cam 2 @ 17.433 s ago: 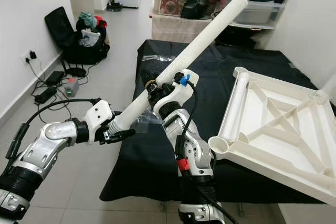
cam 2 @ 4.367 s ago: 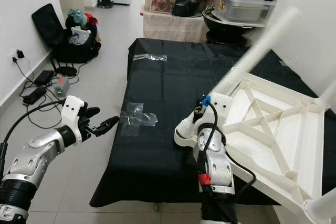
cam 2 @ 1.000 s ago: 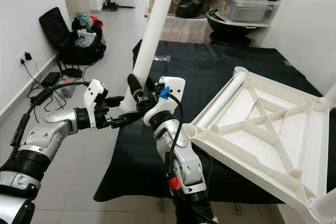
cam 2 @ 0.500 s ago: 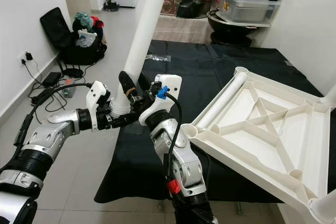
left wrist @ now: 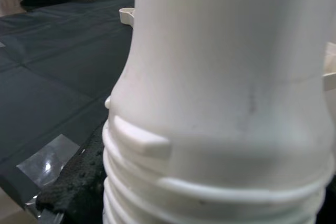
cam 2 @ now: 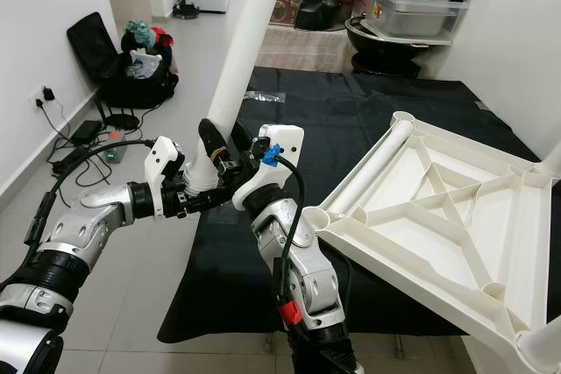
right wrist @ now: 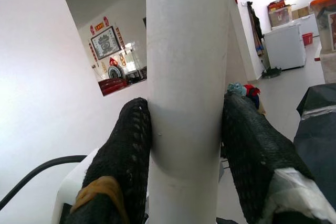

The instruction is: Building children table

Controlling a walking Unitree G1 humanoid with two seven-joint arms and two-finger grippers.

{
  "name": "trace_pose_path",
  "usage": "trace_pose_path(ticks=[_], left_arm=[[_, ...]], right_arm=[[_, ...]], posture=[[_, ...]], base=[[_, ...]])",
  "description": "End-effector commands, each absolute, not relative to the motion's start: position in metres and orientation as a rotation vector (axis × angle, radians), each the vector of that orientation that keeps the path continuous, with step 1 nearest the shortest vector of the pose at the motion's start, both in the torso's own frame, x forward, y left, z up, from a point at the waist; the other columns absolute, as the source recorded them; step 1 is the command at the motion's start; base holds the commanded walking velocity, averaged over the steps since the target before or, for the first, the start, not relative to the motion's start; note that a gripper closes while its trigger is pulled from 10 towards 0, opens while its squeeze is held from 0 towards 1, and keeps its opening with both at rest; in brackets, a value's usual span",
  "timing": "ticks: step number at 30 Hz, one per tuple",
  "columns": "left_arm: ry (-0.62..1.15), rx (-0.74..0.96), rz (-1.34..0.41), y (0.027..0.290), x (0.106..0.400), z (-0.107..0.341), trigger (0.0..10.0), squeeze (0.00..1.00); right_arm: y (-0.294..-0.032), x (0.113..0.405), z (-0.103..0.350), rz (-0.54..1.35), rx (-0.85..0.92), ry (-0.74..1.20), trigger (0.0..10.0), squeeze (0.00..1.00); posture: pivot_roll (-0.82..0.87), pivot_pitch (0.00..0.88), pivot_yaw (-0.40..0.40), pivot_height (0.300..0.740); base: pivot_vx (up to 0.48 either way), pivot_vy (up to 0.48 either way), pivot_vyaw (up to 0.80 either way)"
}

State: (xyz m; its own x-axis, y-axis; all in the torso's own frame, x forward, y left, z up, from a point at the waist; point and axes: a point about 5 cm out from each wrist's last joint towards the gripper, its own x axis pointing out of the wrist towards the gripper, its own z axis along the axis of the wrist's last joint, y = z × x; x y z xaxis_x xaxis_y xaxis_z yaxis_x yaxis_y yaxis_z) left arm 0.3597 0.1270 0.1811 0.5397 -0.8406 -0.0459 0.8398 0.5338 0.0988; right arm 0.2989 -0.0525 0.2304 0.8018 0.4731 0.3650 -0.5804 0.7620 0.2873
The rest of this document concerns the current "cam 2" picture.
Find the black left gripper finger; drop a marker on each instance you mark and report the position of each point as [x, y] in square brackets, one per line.
[213, 200]

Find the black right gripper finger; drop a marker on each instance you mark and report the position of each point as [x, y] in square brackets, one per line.
[241, 138]
[214, 142]

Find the grey box device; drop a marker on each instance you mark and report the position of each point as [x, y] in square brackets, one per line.
[116, 151]

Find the black tablecloth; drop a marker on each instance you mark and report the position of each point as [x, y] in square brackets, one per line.
[210, 295]

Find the white plastic wrapper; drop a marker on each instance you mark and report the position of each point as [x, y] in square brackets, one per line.
[145, 64]

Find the red cloth item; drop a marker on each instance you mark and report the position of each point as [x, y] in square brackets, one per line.
[160, 38]

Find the black power adapter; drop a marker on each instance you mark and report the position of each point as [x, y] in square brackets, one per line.
[88, 130]
[72, 161]

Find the small black floor item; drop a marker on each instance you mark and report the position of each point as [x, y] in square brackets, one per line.
[187, 12]

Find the black wok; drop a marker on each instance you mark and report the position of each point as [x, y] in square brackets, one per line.
[386, 57]

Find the clear plastic storage container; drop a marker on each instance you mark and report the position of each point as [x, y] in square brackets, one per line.
[419, 17]

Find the small clear tape patch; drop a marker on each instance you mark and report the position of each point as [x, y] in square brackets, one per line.
[481, 105]

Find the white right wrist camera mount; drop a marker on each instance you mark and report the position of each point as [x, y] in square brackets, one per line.
[285, 137]

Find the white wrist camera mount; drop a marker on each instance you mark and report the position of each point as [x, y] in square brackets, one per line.
[285, 137]
[165, 162]

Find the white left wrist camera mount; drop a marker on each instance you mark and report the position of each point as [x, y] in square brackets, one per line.
[165, 162]

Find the black wall plug charger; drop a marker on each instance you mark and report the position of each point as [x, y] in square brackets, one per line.
[48, 94]

